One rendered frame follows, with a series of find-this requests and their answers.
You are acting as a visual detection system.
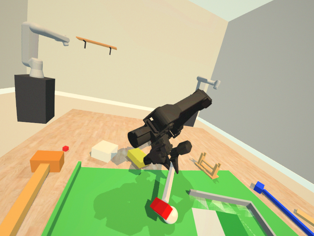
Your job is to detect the cream block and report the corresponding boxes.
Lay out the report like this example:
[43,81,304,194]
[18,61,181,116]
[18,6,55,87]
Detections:
[91,140,118,163]

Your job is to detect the yellow rectangular block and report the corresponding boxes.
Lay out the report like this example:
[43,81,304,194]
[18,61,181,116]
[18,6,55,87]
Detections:
[127,148,146,168]

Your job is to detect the small red cube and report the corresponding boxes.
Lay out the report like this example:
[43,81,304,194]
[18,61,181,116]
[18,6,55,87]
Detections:
[62,146,69,152]

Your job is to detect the white golf ball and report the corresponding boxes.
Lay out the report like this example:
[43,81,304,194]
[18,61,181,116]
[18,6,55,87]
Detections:
[164,206,178,224]

